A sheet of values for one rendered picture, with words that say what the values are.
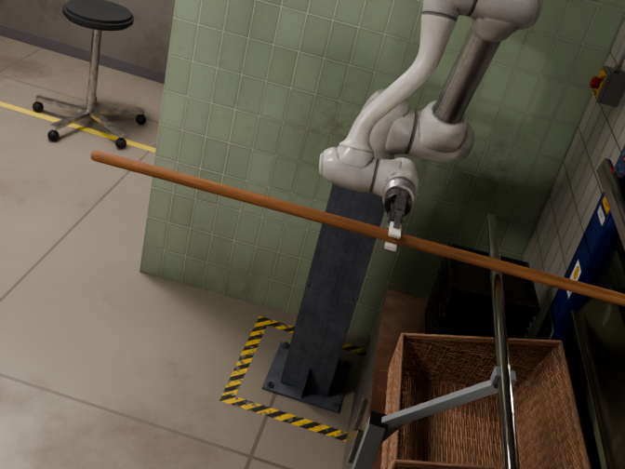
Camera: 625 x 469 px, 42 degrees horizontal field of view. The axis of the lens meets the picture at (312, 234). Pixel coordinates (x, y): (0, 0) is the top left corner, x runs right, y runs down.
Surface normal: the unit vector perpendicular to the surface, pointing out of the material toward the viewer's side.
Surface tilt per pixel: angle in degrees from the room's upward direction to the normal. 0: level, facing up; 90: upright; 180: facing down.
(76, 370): 0
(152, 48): 90
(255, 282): 90
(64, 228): 0
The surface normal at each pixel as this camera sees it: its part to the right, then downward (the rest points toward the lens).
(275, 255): -0.15, 0.48
